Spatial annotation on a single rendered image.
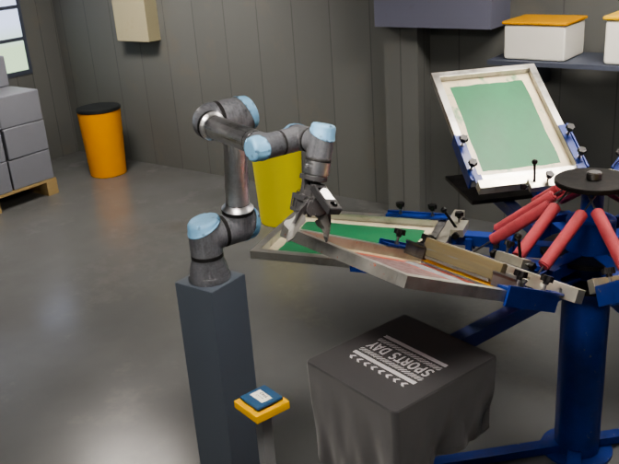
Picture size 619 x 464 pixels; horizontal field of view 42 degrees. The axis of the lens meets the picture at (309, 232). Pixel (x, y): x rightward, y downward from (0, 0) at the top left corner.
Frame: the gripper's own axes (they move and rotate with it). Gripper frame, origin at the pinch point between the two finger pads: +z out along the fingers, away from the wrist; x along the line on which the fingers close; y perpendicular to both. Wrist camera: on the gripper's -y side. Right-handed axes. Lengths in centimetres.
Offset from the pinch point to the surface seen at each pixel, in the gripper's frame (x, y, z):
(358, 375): -34, 2, 46
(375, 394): -30, -10, 47
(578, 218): -129, -7, -12
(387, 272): -12.7, -21.3, 2.9
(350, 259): -12.6, -5.6, 3.4
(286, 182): -252, 332, 36
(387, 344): -53, 10, 40
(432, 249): -72, 14, 6
